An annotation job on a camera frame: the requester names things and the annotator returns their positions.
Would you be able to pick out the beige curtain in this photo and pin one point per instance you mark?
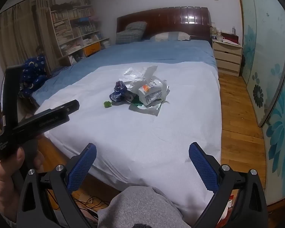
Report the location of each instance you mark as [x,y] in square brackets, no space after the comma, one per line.
[25,33]

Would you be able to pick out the dark red wooden headboard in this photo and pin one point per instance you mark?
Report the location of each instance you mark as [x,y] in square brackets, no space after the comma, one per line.
[194,21]

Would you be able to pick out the white cloth on bed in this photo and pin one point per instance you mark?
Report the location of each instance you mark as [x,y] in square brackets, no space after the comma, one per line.
[137,128]

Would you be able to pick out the small green trash piece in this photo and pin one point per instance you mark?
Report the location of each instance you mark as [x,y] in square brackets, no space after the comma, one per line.
[107,104]

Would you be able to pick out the beige wooden nightstand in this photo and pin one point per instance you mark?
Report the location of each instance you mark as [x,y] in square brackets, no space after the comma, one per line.
[228,57]

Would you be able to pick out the grey plaid pillow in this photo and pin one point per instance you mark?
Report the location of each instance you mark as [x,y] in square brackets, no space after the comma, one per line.
[132,33]

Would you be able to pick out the crushed blue soda can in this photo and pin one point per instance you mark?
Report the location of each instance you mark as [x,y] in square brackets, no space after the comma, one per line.
[119,93]

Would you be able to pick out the person's grey trouser leg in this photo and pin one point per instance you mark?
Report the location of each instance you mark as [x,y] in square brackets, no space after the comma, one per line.
[141,206]

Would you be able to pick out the person's left hand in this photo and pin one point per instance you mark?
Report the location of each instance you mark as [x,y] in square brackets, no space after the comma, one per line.
[9,198]

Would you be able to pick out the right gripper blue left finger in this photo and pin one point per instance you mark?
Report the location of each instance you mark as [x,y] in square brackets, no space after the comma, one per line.
[79,166]

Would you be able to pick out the floral sliding wardrobe door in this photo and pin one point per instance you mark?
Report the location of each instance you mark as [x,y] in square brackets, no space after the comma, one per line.
[264,74]

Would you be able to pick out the wooden bookshelf with books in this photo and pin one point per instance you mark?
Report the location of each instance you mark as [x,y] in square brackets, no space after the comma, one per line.
[76,32]

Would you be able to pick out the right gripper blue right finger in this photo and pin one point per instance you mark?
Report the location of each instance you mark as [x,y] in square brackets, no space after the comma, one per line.
[206,166]

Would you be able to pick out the white plastic bag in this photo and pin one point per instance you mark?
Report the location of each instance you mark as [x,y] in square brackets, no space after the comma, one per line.
[134,78]

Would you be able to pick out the white and blue pillow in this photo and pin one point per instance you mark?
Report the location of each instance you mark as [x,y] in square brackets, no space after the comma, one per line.
[171,36]

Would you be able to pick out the bed with blue sheet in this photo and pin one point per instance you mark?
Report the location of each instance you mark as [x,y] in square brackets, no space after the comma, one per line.
[142,54]

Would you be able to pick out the blue moon pattern blanket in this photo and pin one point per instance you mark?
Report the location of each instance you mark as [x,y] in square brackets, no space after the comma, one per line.
[33,75]

